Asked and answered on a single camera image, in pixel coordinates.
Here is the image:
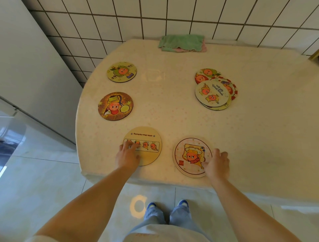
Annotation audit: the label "person's left hand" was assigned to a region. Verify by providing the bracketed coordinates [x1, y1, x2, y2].
[115, 142, 142, 173]

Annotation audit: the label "person's right hand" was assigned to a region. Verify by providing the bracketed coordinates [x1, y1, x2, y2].
[202, 148, 230, 183]

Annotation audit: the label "cream round coaster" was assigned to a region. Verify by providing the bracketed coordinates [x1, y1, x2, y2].
[195, 80, 230, 108]
[122, 126, 162, 167]

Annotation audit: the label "pink checkered round coaster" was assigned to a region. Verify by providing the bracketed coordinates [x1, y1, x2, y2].
[172, 137, 213, 178]

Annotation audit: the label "person's right forearm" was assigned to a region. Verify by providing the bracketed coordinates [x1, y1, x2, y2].
[209, 178, 302, 242]

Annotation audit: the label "person's left forearm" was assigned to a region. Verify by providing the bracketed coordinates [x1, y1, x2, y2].
[32, 168, 133, 242]

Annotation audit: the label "cream patterned tablecloth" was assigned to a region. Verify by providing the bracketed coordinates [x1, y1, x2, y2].
[75, 39, 319, 200]

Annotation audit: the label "brown round cartoon coaster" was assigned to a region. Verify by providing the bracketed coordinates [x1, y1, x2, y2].
[98, 92, 134, 121]

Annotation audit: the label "yellow round coaster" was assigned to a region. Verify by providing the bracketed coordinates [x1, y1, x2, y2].
[201, 102, 231, 111]

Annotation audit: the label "light blue trousers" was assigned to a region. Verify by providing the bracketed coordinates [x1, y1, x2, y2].
[130, 204, 200, 236]

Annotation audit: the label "cream round coaster, two figures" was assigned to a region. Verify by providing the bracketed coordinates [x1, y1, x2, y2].
[195, 80, 230, 108]

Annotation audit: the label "red-bordered round coaster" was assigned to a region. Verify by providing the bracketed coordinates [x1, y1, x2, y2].
[212, 77, 238, 101]

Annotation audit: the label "green round cartoon coaster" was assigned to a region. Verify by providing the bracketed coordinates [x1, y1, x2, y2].
[107, 62, 137, 83]

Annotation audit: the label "red round cartoon coaster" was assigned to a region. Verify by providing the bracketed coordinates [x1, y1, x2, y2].
[195, 72, 210, 85]

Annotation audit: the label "green-leaf round cartoon coaster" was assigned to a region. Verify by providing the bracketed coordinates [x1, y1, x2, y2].
[198, 68, 222, 78]

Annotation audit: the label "green folded cloth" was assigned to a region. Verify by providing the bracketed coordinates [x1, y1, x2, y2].
[158, 34, 205, 52]

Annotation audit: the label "white refrigerator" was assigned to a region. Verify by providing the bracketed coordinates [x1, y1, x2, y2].
[0, 0, 84, 151]

